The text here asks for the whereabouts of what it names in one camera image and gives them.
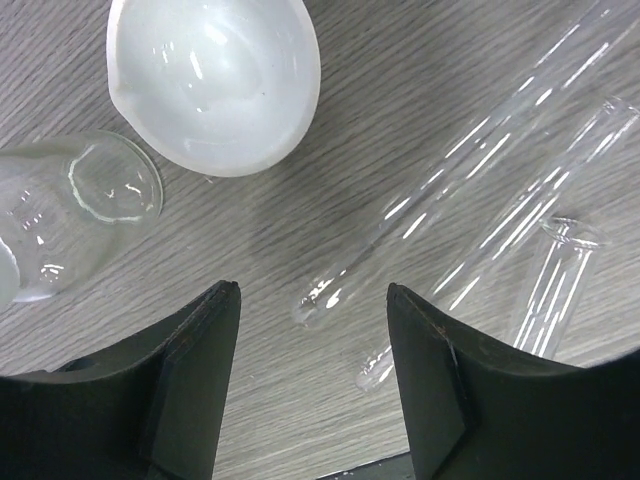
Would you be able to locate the white evaporating dish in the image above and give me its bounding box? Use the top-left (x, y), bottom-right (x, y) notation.
top-left (106, 1), bottom-right (321, 177)

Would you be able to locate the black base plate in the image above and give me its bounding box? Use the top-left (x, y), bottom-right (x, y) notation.
top-left (319, 452), bottom-right (416, 480)

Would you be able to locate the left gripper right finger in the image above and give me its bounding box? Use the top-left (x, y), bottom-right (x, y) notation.
top-left (387, 284), bottom-right (639, 479)

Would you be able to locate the small glass bottle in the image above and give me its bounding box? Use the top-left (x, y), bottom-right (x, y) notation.
top-left (1, 130), bottom-right (164, 306)

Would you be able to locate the long glass test tube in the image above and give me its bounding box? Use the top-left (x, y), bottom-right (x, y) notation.
top-left (353, 97), bottom-right (640, 394)
top-left (292, 1), bottom-right (639, 329)

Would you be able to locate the short glass test tube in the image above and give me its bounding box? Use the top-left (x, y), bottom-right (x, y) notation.
top-left (504, 216), bottom-right (610, 359)

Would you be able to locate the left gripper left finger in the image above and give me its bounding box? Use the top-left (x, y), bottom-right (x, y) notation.
top-left (1, 281), bottom-right (241, 479)

